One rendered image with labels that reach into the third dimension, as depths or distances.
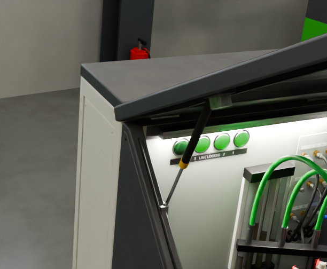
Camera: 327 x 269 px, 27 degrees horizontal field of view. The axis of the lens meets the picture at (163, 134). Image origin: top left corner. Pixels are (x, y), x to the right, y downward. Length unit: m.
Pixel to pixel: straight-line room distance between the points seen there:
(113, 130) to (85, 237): 0.43
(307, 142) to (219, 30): 4.56
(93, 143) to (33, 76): 3.77
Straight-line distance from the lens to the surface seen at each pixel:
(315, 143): 1.93
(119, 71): 1.79
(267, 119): 1.75
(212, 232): 1.87
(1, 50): 5.37
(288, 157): 1.63
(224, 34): 6.46
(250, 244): 1.85
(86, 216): 1.93
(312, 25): 5.55
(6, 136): 4.85
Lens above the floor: 2.10
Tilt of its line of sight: 25 degrees down
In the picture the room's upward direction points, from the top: 6 degrees clockwise
